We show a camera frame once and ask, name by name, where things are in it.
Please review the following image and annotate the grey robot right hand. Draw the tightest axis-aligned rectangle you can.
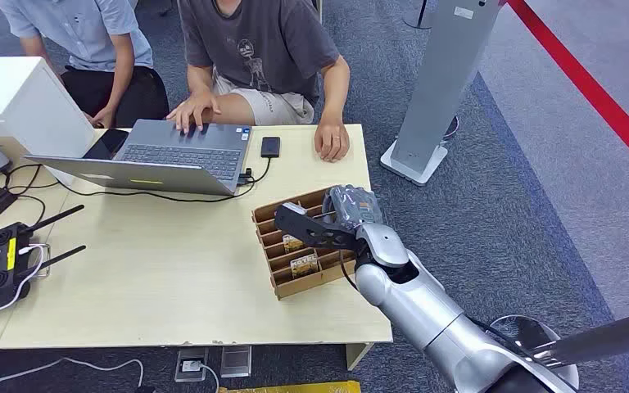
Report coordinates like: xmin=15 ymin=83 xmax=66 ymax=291
xmin=322 ymin=184 xmax=384 ymax=233

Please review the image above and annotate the person's right hand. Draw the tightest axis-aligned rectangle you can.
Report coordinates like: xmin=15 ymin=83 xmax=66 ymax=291
xmin=165 ymin=93 xmax=222 ymax=136

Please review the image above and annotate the person's left hand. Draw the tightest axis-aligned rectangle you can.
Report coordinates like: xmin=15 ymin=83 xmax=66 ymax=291
xmin=314 ymin=120 xmax=351 ymax=164
xmin=90 ymin=106 xmax=117 ymax=130

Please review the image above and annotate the large printed hotel card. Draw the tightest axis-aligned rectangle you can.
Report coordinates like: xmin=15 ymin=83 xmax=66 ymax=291
xmin=290 ymin=253 xmax=320 ymax=279

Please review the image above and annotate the person in light blue shirt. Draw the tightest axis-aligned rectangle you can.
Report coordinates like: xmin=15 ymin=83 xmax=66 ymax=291
xmin=0 ymin=0 xmax=170 ymax=130

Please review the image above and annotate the person in dark grey shirt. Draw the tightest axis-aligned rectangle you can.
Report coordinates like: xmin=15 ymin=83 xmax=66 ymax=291
xmin=165 ymin=0 xmax=352 ymax=164

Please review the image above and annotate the brown cardboard card holder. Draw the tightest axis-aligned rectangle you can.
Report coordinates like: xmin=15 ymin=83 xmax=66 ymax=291
xmin=251 ymin=186 xmax=365 ymax=301

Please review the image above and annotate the black smartphone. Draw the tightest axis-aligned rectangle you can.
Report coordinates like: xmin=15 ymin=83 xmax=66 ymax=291
xmin=82 ymin=128 xmax=130 ymax=161

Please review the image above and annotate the grey laptop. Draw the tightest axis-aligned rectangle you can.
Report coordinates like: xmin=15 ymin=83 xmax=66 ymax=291
xmin=24 ymin=119 xmax=254 ymax=197

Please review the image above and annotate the black external drive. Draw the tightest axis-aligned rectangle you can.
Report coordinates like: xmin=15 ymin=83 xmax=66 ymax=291
xmin=260 ymin=136 xmax=282 ymax=160

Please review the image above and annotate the white box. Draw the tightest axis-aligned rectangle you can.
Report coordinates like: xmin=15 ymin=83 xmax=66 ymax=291
xmin=0 ymin=56 xmax=97 ymax=160

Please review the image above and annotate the grey standing pillar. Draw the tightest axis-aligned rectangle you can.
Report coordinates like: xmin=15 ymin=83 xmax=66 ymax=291
xmin=380 ymin=0 xmax=504 ymax=187

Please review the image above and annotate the table leg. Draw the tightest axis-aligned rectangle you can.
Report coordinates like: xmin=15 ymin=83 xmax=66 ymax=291
xmin=344 ymin=341 xmax=374 ymax=372

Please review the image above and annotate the black stand base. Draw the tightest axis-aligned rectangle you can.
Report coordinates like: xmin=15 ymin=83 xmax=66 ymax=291
xmin=402 ymin=0 xmax=436 ymax=30

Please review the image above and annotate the black remote controller with antennas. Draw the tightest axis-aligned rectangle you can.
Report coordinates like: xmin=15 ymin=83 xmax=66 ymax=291
xmin=0 ymin=204 xmax=87 ymax=323

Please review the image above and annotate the yellow object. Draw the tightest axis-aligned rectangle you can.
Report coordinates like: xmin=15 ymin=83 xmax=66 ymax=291
xmin=219 ymin=380 xmax=364 ymax=393

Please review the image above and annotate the metal floor socket cover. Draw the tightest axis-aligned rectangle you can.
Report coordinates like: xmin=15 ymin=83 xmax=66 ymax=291
xmin=219 ymin=345 xmax=253 ymax=380

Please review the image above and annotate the floor socket with plug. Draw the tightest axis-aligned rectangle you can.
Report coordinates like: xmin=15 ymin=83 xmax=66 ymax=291
xmin=174 ymin=347 xmax=209 ymax=384

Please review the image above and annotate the grey metal bar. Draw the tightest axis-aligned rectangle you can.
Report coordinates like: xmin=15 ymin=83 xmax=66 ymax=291
xmin=530 ymin=306 xmax=629 ymax=371

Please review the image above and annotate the black desk cable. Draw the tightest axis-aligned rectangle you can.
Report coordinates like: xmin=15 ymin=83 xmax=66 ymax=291
xmin=0 ymin=163 xmax=61 ymax=224

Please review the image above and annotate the white controller cable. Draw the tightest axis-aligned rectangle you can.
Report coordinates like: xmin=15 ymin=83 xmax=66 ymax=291
xmin=0 ymin=243 xmax=48 ymax=316

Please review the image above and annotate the white floor cable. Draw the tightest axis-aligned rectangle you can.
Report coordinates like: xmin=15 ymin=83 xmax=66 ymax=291
xmin=0 ymin=356 xmax=145 ymax=388

